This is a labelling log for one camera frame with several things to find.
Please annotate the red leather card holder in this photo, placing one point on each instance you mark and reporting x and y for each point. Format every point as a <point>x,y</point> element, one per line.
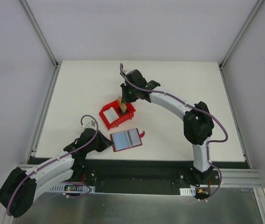
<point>127,139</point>

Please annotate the aluminium frame post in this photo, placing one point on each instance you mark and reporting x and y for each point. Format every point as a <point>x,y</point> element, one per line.
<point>249,19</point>
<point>38,32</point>

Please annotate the left white cable duct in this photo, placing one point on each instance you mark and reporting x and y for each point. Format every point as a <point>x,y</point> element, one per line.
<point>71,188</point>

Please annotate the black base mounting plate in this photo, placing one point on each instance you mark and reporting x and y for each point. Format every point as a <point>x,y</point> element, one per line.
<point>142,177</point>

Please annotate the red plastic bin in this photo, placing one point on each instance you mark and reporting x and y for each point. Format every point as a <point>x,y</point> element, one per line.
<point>120,120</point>

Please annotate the white cable duct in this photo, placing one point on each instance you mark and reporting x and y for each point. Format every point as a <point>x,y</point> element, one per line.
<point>71,188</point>
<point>187,191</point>

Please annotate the left aluminium frame post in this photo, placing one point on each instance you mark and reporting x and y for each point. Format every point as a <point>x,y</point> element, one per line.
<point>38,32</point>

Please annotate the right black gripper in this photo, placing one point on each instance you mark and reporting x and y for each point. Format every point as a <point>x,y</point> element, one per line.
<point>126,95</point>

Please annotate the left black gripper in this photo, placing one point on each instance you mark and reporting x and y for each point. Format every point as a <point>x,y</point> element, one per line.
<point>101,141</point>

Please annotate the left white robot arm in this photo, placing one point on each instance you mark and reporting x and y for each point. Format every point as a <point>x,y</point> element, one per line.
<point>23,186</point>

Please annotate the right white cable duct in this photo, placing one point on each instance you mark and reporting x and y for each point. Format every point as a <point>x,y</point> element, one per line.
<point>187,191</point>

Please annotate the gold credit card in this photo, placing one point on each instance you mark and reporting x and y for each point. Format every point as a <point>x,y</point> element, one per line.
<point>122,105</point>

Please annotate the right aluminium frame post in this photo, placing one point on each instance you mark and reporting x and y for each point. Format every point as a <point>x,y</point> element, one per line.
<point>249,19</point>

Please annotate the white card stack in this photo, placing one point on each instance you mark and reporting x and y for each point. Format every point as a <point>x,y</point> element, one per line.
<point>111,115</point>

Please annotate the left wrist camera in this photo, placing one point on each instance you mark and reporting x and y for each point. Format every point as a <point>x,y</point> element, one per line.
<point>91,124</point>

